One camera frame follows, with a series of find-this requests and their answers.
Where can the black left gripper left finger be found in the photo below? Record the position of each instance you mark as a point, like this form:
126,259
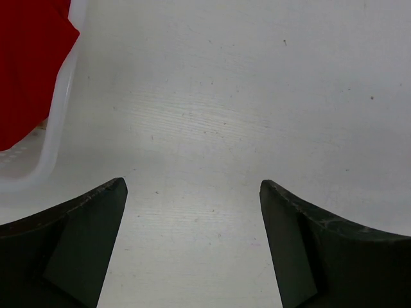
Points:
59,257

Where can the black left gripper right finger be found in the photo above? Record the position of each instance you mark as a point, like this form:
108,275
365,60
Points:
323,260

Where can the white plastic basket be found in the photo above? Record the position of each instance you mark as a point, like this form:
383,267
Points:
33,158

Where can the crimson shirt in basket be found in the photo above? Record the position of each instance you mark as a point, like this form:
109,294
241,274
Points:
36,38

